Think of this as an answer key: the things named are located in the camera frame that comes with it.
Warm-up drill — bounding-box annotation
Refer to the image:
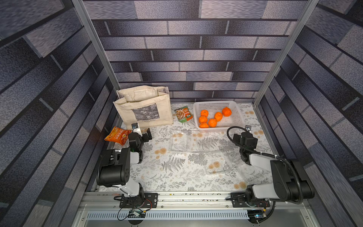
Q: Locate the orange fruit one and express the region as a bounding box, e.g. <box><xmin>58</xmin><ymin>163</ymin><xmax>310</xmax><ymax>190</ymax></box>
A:
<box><xmin>222</xmin><ymin>107</ymin><xmax>232</xmax><ymax>117</ymax></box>

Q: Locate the orange fruit five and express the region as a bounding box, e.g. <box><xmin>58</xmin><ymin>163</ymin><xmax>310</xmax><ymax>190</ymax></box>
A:
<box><xmin>214</xmin><ymin>112</ymin><xmax>223</xmax><ymax>122</ymax></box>

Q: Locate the orange fruit four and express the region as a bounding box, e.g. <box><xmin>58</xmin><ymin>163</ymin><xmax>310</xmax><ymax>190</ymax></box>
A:
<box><xmin>208</xmin><ymin>118</ymin><xmax>218</xmax><ymax>128</ymax></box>

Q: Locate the orange fruit two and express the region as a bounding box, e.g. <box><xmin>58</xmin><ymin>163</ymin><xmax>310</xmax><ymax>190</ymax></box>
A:
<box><xmin>199</xmin><ymin>123</ymin><xmax>209</xmax><ymax>128</ymax></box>

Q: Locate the orange fruit six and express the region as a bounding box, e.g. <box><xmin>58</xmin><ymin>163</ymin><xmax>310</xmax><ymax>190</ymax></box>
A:
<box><xmin>199</xmin><ymin>115</ymin><xmax>208</xmax><ymax>124</ymax></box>

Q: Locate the orange fruit three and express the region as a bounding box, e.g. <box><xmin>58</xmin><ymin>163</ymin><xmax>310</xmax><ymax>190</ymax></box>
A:
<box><xmin>200</xmin><ymin>110</ymin><xmax>209</xmax><ymax>118</ymax></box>

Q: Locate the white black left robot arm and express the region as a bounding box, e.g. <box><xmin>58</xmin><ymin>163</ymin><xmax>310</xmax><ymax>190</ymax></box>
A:
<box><xmin>96</xmin><ymin>124</ymin><xmax>152</xmax><ymax>207</ymax></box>

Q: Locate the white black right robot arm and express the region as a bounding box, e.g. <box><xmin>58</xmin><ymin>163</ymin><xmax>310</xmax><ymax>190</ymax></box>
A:
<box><xmin>232</xmin><ymin>131</ymin><xmax>315</xmax><ymax>206</ymax></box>

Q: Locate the orange red snack bag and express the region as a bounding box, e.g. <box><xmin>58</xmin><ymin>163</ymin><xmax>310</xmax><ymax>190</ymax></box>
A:
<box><xmin>104</xmin><ymin>127</ymin><xmax>132</xmax><ymax>146</ymax></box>

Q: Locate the white plastic perforated basket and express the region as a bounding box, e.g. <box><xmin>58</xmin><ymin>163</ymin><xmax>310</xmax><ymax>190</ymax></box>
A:
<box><xmin>193</xmin><ymin>101</ymin><xmax>245</xmax><ymax>132</ymax></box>

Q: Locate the cream Monet canvas tote bag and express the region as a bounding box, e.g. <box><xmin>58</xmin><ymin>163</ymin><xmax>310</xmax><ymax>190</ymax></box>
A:
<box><xmin>113</xmin><ymin>86</ymin><xmax>174</xmax><ymax>130</ymax></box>

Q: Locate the floral patterned table cloth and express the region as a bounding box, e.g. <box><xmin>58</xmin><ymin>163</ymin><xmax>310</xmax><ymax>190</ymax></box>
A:
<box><xmin>98</xmin><ymin>102</ymin><xmax>290</xmax><ymax>192</ymax></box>

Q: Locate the green red snack packet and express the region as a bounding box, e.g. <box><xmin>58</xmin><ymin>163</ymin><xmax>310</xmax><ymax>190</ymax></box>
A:
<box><xmin>175</xmin><ymin>106</ymin><xmax>193</xmax><ymax>123</ymax></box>

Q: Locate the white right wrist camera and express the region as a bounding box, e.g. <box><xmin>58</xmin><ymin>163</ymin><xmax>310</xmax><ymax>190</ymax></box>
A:
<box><xmin>245</xmin><ymin>125</ymin><xmax>251</xmax><ymax>133</ymax></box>

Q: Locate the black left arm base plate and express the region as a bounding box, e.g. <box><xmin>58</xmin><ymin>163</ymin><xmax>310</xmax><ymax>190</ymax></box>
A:
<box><xmin>119</xmin><ymin>193</ymin><xmax>159</xmax><ymax>209</ymax></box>

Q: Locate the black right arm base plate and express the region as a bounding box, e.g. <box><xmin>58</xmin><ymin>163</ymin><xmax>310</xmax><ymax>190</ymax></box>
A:
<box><xmin>226</xmin><ymin>192</ymin><xmax>270</xmax><ymax>208</ymax></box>

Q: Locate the aluminium front rail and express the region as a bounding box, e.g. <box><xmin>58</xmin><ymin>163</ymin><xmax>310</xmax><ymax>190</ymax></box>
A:
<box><xmin>79</xmin><ymin>190</ymin><xmax>311</xmax><ymax>211</ymax></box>

